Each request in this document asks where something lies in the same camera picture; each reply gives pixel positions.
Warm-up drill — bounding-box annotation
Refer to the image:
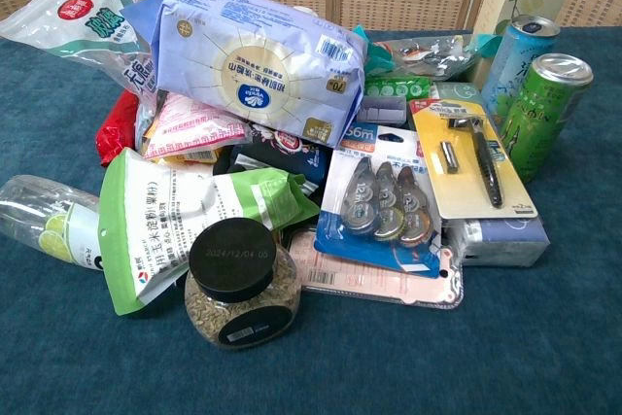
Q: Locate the blue drink can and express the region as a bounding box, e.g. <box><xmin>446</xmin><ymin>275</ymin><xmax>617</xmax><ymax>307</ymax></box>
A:
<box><xmin>480</xmin><ymin>15</ymin><xmax>562</xmax><ymax>118</ymax></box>

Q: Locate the green drink can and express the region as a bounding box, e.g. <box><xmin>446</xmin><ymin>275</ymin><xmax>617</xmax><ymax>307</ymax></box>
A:
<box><xmin>500</xmin><ymin>52</ymin><xmax>595</xmax><ymax>186</ymax></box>

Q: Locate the dark blue pouch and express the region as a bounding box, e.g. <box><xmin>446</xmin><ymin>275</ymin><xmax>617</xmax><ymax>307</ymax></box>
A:
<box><xmin>227</xmin><ymin>123</ymin><xmax>333</xmax><ymax>192</ymax></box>

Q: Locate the correction tape blister pack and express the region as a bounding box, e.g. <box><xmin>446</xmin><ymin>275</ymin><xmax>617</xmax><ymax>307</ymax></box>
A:
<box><xmin>313</xmin><ymin>121</ymin><xmax>443</xmax><ymax>280</ymax></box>

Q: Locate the grey plastic tray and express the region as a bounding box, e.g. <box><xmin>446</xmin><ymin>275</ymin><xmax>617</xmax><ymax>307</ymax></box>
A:
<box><xmin>357</xmin><ymin>95</ymin><xmax>408</xmax><ymax>126</ymax></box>

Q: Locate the pink flat card package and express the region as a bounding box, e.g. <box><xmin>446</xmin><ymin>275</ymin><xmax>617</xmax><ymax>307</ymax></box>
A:
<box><xmin>289</xmin><ymin>229</ymin><xmax>465</xmax><ymax>311</ymax></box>

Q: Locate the glass spice jar black lid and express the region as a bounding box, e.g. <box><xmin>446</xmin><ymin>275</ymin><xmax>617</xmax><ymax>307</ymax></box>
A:
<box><xmin>184</xmin><ymin>217</ymin><xmax>303</xmax><ymax>350</ymax></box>

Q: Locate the green wrapped packet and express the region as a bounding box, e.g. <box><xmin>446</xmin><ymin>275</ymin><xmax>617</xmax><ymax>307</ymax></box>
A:
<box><xmin>363</xmin><ymin>75</ymin><xmax>432</xmax><ymax>101</ymax></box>

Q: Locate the pink white packet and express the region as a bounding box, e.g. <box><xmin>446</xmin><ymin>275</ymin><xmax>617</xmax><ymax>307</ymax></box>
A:
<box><xmin>143</xmin><ymin>91</ymin><xmax>252</xmax><ymax>160</ymax></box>

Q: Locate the purple tissue pack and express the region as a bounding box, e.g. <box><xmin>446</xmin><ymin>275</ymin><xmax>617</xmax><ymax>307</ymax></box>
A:
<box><xmin>151</xmin><ymin>0</ymin><xmax>368</xmax><ymax>150</ymax></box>

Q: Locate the green white starch bag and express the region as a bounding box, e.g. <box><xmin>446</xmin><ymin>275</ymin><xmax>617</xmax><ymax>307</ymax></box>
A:
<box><xmin>97</xmin><ymin>147</ymin><xmax>321</xmax><ymax>317</ymax></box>

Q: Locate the yellow razor blister pack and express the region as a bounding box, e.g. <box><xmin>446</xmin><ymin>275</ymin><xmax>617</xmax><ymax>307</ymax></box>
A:
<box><xmin>407</xmin><ymin>97</ymin><xmax>539</xmax><ymax>221</ymax></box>

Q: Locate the clear teal bag of clips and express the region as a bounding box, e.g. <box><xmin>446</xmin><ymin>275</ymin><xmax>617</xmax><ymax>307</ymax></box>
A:
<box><xmin>373</xmin><ymin>33</ymin><xmax>503</xmax><ymax>82</ymax></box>

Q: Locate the grey blue box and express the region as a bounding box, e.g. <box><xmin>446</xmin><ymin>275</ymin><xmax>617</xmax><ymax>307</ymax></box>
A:
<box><xmin>445</xmin><ymin>216</ymin><xmax>551</xmax><ymax>269</ymax></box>

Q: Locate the red snack bag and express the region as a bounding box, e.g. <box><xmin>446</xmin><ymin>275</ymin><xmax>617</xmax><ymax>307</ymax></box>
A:
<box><xmin>95</xmin><ymin>89</ymin><xmax>141</xmax><ymax>168</ymax></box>

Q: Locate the clear plastic lime bottle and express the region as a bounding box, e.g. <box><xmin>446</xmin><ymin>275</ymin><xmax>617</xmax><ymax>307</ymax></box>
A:
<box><xmin>0</xmin><ymin>174</ymin><xmax>104</xmax><ymax>272</ymax></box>

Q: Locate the clear bag red round label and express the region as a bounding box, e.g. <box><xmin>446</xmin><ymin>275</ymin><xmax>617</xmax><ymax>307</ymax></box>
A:
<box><xmin>0</xmin><ymin>0</ymin><xmax>157</xmax><ymax>110</ymax></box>

